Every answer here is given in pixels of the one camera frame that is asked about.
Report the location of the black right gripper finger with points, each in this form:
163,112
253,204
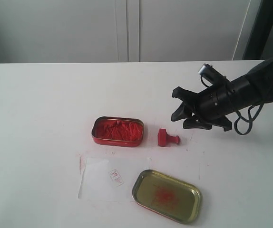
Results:
195,124
183,112

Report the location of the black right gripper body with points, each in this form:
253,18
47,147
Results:
206,107

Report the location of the red rubber stamp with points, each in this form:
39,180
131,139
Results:
164,138

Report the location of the red ink pad tin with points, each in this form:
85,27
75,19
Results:
118,131

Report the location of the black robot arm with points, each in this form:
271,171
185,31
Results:
254,89

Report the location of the gold tin lid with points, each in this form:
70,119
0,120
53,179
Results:
168,196

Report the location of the white paper sheet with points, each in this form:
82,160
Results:
110,179

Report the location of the white cabinet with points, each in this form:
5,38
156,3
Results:
54,31

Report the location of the dark vertical post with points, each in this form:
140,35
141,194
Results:
260,42

